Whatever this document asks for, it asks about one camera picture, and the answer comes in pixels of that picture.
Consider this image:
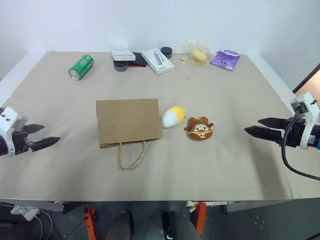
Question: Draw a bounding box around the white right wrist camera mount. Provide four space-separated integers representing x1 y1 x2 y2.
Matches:
289 92 320 151

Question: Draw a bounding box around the dark round container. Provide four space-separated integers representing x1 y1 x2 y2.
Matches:
160 46 174 60

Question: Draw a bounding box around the small white flat box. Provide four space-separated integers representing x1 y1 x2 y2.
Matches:
109 47 137 62

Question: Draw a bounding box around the bread in clear plastic bag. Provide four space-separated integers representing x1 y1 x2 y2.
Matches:
179 39 211 68

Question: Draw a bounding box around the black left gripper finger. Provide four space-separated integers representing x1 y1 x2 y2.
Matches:
30 136 61 153
24 123 46 135

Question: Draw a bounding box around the green drink can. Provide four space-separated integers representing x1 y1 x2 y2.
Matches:
67 53 95 82

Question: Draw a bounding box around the orange clamp stand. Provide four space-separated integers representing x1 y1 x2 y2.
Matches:
192 200 208 237
82 205 97 240

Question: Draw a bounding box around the purple packet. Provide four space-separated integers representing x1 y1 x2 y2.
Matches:
209 48 241 72

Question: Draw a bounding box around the white power strip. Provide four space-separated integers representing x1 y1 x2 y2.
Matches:
10 204 41 222

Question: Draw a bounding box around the dark rounded shape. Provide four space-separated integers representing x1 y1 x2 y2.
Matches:
162 210 199 240
118 210 135 240

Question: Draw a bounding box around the white thin cable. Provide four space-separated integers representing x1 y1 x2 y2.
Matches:
34 214 54 240

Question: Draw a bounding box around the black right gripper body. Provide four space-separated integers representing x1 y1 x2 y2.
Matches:
280 117 308 149

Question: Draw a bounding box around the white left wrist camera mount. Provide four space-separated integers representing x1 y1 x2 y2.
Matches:
0 106 29 158

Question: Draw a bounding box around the brown paper bag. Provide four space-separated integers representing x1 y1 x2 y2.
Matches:
95 98 164 172

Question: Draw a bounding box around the long white product box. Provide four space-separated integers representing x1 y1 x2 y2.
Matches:
140 47 175 76

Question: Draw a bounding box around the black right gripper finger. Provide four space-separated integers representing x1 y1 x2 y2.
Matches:
257 117 286 130
244 125 284 145

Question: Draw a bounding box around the brown plush toy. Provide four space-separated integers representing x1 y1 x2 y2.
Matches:
183 115 215 142

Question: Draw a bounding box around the grey round container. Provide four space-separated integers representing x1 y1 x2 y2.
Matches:
113 60 129 73

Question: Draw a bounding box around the black flat pouch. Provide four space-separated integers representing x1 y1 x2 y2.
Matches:
126 52 149 69

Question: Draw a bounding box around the white table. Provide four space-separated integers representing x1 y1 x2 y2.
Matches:
0 50 320 204

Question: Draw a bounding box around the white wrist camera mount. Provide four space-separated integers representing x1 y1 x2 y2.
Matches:
0 106 29 158
289 92 320 151

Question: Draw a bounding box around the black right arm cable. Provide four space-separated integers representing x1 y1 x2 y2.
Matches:
280 107 320 181

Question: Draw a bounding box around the yellow white plush toy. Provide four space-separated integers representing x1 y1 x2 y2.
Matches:
161 106 188 129

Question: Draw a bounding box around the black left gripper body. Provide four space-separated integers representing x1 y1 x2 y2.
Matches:
11 125 35 155

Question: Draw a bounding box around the beige table cover sheet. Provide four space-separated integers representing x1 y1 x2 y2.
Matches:
0 50 320 201

